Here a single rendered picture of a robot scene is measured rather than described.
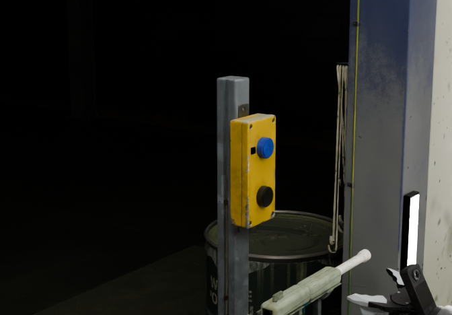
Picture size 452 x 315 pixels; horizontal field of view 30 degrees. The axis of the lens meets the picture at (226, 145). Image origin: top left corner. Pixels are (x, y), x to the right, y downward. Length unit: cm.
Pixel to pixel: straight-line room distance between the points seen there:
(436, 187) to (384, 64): 47
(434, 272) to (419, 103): 59
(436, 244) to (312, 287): 70
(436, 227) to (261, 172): 81
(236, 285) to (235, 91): 49
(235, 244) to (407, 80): 65
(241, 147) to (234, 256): 29
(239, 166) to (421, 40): 69
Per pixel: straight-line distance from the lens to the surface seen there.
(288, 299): 201
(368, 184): 243
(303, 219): 351
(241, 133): 197
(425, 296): 192
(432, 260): 269
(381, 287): 250
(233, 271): 211
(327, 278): 214
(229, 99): 201
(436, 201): 263
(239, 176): 199
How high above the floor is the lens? 192
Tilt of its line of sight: 13 degrees down
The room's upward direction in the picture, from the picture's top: straight up
